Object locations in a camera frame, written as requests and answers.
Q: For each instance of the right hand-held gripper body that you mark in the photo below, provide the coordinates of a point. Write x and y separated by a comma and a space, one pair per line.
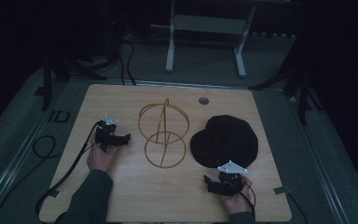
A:
231, 179

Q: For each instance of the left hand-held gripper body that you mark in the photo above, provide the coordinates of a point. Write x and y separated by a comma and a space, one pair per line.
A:
105, 138

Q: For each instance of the black hat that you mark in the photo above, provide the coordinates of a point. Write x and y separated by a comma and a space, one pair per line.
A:
227, 141

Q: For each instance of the person's left hand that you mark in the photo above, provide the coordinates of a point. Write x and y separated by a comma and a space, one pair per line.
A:
101, 158

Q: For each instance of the person's right hand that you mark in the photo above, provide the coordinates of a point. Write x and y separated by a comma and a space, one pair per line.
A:
239, 200

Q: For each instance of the grey tape piece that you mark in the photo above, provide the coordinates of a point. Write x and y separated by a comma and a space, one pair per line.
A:
54, 194
282, 190

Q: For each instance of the grey table grommet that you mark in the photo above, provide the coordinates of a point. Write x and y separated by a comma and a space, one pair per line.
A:
203, 100

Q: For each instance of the black tripod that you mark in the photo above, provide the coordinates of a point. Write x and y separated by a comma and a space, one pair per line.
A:
298, 84
59, 65

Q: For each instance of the white metal stand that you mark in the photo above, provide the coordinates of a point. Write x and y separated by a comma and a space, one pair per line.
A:
209, 25

